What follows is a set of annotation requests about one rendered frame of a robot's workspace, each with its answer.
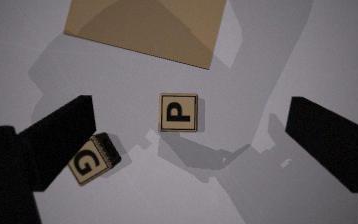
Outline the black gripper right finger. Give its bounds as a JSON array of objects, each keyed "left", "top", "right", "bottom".
[{"left": 285, "top": 97, "right": 358, "bottom": 193}]

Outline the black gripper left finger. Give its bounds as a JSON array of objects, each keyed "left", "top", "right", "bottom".
[{"left": 0, "top": 95, "right": 97, "bottom": 224}]

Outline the tan square mat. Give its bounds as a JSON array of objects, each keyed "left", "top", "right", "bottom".
[{"left": 63, "top": 0, "right": 226, "bottom": 70}]

